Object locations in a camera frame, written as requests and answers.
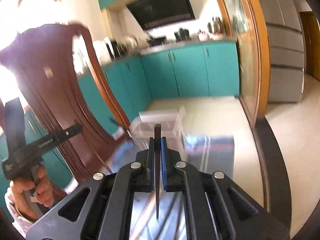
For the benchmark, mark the silver refrigerator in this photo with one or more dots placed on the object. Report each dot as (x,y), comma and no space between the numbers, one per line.
(282,50)

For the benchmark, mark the dark thin stick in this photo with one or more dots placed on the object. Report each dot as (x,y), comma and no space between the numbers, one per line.
(119,125)

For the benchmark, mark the person's left hand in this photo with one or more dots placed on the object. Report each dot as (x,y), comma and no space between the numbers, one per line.
(45,187)

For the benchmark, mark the metal bottles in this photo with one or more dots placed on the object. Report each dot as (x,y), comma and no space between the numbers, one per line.
(215,25)

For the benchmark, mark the teal lower kitchen cabinets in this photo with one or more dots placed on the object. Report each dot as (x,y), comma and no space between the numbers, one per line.
(190,72)

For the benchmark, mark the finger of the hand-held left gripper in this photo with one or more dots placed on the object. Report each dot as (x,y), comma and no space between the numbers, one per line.
(67,133)

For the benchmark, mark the black cooking pot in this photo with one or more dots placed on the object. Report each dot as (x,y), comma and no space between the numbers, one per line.
(157,41)

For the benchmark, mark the brown wooden chair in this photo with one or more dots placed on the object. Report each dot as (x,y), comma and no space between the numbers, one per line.
(57,87)

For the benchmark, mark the brown wooden door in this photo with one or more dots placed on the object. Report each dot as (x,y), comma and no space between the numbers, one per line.
(311,45)

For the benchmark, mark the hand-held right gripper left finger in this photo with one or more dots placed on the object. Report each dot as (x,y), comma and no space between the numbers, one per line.
(150,165)

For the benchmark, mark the clear plastic container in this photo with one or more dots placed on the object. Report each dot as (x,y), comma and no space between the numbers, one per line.
(162,122)

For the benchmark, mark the black range hood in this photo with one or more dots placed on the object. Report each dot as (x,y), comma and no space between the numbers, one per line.
(162,7)

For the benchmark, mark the wooden framed glass door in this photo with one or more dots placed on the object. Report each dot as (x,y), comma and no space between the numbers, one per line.
(252,55)

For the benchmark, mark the black kettle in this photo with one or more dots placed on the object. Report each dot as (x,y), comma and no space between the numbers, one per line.
(182,34)

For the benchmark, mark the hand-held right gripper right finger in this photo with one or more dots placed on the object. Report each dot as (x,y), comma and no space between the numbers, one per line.
(164,165)

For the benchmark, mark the blue striped cloth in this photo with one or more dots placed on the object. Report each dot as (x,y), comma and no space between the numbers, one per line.
(210,160)

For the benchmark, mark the white countertop appliance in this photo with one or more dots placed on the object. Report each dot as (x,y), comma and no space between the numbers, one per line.
(102,51)

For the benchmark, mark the person's left forearm white sleeve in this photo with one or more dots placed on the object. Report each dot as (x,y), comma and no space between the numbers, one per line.
(15,217)

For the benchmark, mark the dark chopstick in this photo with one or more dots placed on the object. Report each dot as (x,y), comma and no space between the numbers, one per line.
(157,155)

